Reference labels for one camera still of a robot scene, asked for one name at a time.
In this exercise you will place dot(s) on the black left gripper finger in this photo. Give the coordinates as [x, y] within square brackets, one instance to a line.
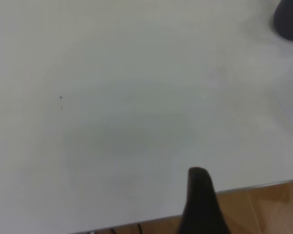
[201, 207]

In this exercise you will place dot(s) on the dark grey ceramic mug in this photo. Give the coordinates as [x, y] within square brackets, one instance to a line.
[289, 22]

